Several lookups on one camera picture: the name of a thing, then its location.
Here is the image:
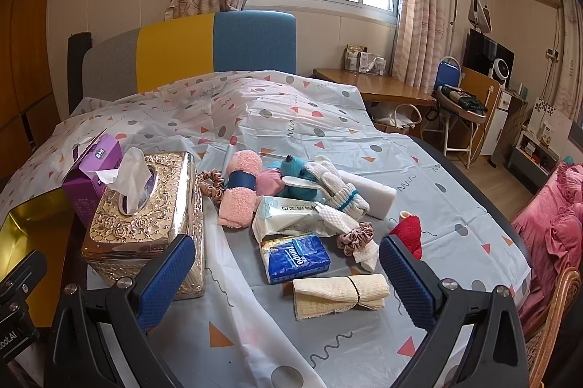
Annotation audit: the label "red plush toy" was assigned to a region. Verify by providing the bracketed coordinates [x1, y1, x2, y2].
[389, 210, 422, 261]

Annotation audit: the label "white waffle cloth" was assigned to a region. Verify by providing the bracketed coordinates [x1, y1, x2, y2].
[314, 204, 379, 273]

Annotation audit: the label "mauve satin scrunchie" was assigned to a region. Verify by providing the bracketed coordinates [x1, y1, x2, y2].
[336, 222, 375, 257]

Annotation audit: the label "white sponge block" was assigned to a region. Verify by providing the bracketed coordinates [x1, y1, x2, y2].
[339, 170, 396, 220]

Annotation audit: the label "beige cloth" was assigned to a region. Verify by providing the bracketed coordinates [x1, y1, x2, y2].
[293, 274, 389, 321]

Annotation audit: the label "white knit gloves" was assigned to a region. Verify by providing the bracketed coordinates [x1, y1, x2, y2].
[305, 155, 369, 220]

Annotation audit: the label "pink towel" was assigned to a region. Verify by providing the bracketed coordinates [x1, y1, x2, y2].
[218, 150, 263, 229]

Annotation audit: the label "striped pink scrunchie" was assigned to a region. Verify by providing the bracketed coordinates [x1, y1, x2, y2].
[197, 169, 224, 207]

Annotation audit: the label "blue pocket tissue pack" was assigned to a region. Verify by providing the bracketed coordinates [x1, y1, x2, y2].
[260, 234, 331, 285]

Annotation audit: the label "wet wipes pack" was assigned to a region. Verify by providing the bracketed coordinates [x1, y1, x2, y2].
[251, 196, 336, 243]

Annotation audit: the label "blue plush toy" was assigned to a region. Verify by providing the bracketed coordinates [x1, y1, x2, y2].
[267, 155, 322, 203]

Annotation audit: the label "ornate gold tissue box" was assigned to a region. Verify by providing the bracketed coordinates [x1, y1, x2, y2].
[81, 151, 204, 300]

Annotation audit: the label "gold metal tray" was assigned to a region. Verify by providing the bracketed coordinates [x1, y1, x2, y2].
[1, 188, 74, 278]

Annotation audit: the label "wicker chair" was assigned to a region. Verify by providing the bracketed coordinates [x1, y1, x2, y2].
[525, 268, 581, 387]

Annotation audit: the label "pink bedding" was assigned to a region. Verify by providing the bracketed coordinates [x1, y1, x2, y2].
[511, 163, 582, 328]

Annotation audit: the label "purple tissue box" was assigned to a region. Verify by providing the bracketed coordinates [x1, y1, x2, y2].
[62, 133, 122, 228]

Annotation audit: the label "wooden desk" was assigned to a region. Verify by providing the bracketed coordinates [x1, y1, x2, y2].
[312, 68, 436, 107]

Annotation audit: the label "blue folding chair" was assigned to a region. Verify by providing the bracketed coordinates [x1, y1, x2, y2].
[435, 55, 462, 89]

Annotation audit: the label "black monitor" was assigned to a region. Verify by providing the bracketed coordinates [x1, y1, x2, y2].
[462, 30, 515, 87]

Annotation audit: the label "tricolour sofa backrest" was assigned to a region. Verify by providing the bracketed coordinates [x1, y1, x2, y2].
[68, 10, 297, 101]

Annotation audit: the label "right window curtain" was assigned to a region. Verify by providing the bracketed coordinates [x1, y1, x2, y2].
[391, 0, 446, 94]

